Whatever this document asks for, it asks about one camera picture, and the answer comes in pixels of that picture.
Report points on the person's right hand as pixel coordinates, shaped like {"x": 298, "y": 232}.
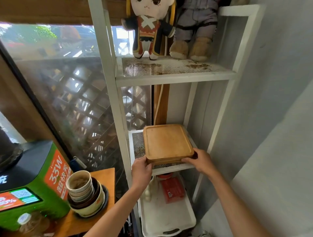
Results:
{"x": 204, "y": 163}

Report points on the person's left hand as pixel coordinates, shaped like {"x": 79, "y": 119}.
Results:
{"x": 141, "y": 173}

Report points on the white metal shelf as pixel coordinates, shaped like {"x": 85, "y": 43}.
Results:
{"x": 171, "y": 79}

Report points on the person's left forearm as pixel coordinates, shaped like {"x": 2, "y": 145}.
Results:
{"x": 115, "y": 214}

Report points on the person's right forearm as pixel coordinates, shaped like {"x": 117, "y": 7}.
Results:
{"x": 237, "y": 207}

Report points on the small white bottle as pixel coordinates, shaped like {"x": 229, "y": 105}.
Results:
{"x": 148, "y": 190}

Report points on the red packet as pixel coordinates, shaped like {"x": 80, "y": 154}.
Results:
{"x": 172, "y": 190}

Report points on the small wooden side table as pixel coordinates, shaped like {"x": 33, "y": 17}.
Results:
{"x": 105, "y": 178}

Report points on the white plastic crate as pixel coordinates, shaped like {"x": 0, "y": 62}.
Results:
{"x": 161, "y": 217}

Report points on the stack of ceramic bowls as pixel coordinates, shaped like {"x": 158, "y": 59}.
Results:
{"x": 95, "y": 202}

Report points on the wooden lattice fence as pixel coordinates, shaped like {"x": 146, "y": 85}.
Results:
{"x": 85, "y": 110}

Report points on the green power bank station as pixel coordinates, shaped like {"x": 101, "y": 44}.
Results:
{"x": 31, "y": 171}

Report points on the clear plastic bottle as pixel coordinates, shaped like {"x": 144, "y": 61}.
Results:
{"x": 31, "y": 223}

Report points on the plush doll grey outfit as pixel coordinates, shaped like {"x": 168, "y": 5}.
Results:
{"x": 195, "y": 24}

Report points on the plush doll red coat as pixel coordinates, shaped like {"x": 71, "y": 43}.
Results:
{"x": 148, "y": 29}

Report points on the brown wooden blind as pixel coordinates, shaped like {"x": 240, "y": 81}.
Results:
{"x": 49, "y": 9}

